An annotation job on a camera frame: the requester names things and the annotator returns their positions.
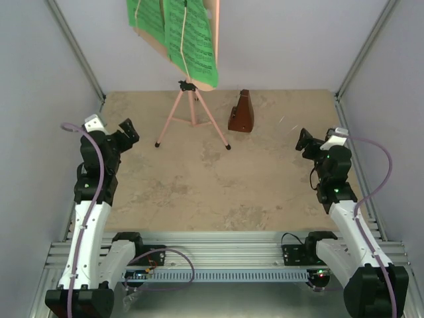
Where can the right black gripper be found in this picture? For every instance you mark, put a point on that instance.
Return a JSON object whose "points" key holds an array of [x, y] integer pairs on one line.
{"points": [[303, 142]]}

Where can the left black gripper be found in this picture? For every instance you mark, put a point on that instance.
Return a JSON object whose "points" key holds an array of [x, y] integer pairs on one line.
{"points": [[131, 132]]}

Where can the brown wooden metronome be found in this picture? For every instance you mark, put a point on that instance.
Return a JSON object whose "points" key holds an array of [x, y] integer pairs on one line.
{"points": [[241, 118]]}

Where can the clear plastic metronome cover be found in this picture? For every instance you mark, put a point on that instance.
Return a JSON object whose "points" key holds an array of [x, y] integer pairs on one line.
{"points": [[287, 124]]}

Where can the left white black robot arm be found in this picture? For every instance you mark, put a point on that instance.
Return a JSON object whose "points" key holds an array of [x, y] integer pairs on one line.
{"points": [[86, 288]]}

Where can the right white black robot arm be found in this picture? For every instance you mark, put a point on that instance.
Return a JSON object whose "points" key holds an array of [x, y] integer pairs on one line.
{"points": [[373, 286]]}

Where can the pink tripod music stand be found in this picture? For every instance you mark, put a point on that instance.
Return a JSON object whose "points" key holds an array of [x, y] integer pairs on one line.
{"points": [[200, 114]]}

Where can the green sheet music right page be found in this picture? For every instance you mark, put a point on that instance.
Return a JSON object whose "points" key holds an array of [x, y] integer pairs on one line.
{"points": [[189, 42]]}

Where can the green sheet music page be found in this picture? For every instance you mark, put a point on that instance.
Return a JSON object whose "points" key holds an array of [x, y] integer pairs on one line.
{"points": [[189, 42], [147, 15]]}

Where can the green sheet music left page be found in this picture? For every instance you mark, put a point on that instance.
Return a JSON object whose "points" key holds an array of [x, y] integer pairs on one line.
{"points": [[147, 15]]}

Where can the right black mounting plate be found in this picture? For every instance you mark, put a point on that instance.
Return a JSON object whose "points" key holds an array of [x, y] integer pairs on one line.
{"points": [[298, 255]]}

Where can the black mounting plate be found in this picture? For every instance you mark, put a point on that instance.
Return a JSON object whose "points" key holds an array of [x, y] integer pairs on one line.
{"points": [[298, 255], [152, 260]]}

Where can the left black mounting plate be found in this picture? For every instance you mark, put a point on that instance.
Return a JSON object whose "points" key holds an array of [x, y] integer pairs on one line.
{"points": [[152, 260]]}

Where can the clear plastic bag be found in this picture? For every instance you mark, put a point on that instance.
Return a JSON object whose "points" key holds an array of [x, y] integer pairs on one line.
{"points": [[131, 297]]}

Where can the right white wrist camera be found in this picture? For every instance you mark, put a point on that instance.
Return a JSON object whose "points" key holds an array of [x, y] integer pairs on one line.
{"points": [[335, 137]]}

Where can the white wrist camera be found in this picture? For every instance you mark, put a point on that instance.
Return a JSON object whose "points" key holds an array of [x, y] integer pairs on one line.
{"points": [[335, 137], [94, 123]]}

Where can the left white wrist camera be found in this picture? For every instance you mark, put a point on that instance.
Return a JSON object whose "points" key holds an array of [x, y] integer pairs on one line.
{"points": [[94, 123]]}

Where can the left aluminium corner post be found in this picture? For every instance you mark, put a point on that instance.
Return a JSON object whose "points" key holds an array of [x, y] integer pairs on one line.
{"points": [[75, 48]]}

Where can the aluminium corner post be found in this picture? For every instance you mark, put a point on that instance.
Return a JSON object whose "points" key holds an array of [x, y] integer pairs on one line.
{"points": [[75, 48], [372, 37]]}

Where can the right aluminium corner post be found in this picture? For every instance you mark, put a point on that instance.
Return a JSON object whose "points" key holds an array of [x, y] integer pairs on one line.
{"points": [[372, 37]]}

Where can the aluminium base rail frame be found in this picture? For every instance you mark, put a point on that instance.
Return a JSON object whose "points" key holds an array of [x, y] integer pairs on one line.
{"points": [[229, 250]]}

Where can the grey slotted cable duct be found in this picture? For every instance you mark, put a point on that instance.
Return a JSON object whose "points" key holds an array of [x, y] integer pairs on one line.
{"points": [[217, 275]]}

